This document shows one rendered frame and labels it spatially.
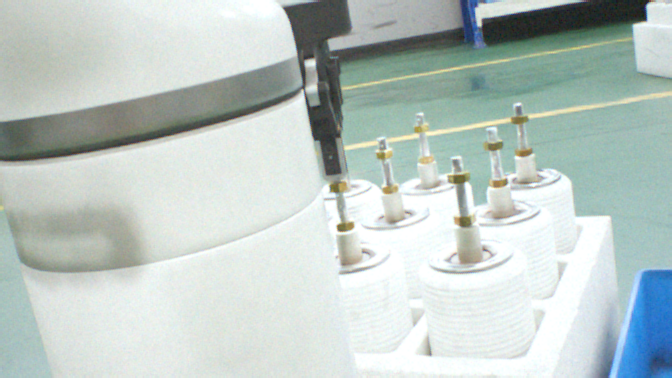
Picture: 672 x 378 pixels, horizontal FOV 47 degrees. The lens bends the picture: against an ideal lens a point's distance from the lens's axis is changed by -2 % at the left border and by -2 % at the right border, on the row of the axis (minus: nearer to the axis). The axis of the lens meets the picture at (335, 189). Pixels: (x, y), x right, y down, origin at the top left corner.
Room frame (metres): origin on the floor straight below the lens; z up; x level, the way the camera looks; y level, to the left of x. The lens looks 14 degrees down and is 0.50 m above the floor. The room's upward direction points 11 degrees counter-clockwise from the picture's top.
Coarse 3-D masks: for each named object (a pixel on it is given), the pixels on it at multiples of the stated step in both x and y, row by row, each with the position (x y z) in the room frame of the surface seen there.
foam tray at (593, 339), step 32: (576, 224) 0.89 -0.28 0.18; (608, 224) 0.87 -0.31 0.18; (576, 256) 0.79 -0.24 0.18; (608, 256) 0.85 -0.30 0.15; (576, 288) 0.70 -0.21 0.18; (608, 288) 0.83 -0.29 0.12; (416, 320) 0.74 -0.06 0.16; (544, 320) 0.65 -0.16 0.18; (576, 320) 0.66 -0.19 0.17; (608, 320) 0.81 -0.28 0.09; (416, 352) 0.65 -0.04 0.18; (544, 352) 0.59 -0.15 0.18; (576, 352) 0.64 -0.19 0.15; (608, 352) 0.79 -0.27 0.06
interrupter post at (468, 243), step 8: (472, 224) 0.65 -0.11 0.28; (456, 232) 0.65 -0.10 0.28; (464, 232) 0.64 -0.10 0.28; (472, 232) 0.64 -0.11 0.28; (456, 240) 0.65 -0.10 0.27; (464, 240) 0.65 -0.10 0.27; (472, 240) 0.64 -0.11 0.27; (480, 240) 0.65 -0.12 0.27; (456, 248) 0.66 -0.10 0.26; (464, 248) 0.65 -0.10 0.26; (472, 248) 0.64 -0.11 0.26; (480, 248) 0.65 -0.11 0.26; (464, 256) 0.65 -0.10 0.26; (472, 256) 0.64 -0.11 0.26; (480, 256) 0.65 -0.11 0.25
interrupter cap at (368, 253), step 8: (336, 248) 0.74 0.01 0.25; (368, 248) 0.72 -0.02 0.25; (376, 248) 0.72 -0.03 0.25; (384, 248) 0.71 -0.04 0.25; (336, 256) 0.72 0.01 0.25; (368, 256) 0.71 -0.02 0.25; (376, 256) 0.70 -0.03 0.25; (384, 256) 0.69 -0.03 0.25; (344, 264) 0.70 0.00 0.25; (352, 264) 0.69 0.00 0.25; (360, 264) 0.68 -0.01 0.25; (368, 264) 0.68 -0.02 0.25; (376, 264) 0.68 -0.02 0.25; (344, 272) 0.67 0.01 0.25; (352, 272) 0.67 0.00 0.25
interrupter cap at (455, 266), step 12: (492, 240) 0.68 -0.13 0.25; (432, 252) 0.68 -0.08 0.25; (444, 252) 0.67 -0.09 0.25; (456, 252) 0.67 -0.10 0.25; (492, 252) 0.65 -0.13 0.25; (504, 252) 0.64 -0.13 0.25; (432, 264) 0.65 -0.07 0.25; (444, 264) 0.64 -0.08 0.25; (456, 264) 0.64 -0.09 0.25; (468, 264) 0.63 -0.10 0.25; (480, 264) 0.63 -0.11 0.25; (492, 264) 0.62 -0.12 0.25
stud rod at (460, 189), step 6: (456, 156) 0.66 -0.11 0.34; (456, 162) 0.65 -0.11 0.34; (462, 162) 0.65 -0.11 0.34; (456, 168) 0.65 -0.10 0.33; (462, 168) 0.65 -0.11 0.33; (456, 186) 0.65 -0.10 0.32; (462, 186) 0.65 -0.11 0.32; (456, 192) 0.65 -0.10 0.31; (462, 192) 0.65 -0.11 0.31; (456, 198) 0.65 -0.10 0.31; (462, 198) 0.65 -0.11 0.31; (462, 204) 0.65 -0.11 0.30; (468, 204) 0.65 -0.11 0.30; (462, 210) 0.65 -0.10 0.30; (468, 210) 0.65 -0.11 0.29
